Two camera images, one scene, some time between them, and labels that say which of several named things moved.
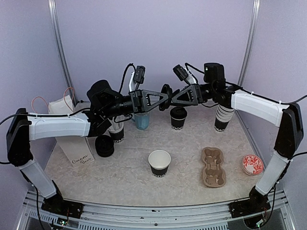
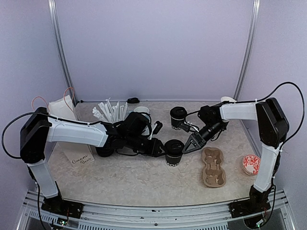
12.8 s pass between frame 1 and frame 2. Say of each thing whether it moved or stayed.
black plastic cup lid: stayed
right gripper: moved
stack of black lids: stayed
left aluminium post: stayed
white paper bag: stayed
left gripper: moved
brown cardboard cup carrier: stayed
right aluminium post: stayed
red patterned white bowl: stayed
